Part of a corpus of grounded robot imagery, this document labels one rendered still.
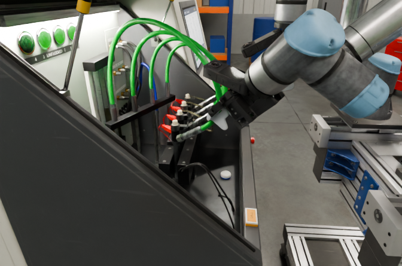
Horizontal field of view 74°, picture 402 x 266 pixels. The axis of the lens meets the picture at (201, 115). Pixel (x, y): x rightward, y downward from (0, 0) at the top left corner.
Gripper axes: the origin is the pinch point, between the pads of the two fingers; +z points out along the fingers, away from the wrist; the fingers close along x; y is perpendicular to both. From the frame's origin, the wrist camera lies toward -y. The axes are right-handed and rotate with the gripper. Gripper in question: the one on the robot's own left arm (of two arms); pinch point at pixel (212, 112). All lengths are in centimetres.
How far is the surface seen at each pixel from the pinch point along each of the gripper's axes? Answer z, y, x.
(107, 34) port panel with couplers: 26, -46, 6
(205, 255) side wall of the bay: 4.9, 23.3, -22.2
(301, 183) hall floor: 123, 88, 115
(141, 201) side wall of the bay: 1.3, 5.3, -26.6
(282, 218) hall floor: 111, 86, 69
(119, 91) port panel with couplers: 44, -32, 4
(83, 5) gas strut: -20.2, -24.1, -20.4
